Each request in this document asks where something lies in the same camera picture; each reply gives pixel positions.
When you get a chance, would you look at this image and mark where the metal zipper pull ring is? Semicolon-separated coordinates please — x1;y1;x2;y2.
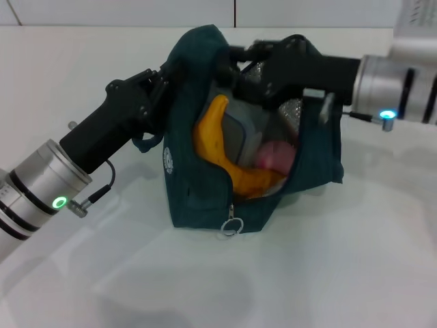
216;204;244;241

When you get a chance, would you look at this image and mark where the yellow banana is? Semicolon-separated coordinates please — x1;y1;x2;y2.
192;94;288;202

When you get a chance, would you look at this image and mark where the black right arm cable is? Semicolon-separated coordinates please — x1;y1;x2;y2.
348;109;397;133

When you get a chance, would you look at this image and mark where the pink peach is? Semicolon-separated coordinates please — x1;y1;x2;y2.
255;141;297;174

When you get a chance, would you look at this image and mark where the clear blue-rimmed food container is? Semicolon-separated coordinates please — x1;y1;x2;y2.
204;87;271;169

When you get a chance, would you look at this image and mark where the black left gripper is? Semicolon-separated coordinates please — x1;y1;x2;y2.
59;66;178;174

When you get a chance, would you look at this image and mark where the white tablecloth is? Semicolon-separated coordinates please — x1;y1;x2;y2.
0;25;437;328

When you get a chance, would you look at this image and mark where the dark blue fabric lunch bag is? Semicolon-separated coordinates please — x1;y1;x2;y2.
132;23;345;236

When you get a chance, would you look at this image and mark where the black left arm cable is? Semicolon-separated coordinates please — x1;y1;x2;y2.
69;159;117;219

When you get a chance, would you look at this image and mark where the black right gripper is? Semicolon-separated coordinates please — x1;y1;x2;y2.
214;33;362;110

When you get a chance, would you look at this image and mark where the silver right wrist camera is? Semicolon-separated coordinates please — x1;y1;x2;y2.
390;0;437;58

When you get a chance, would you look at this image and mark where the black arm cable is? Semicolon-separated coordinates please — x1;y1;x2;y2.
69;159;117;219
348;109;397;133

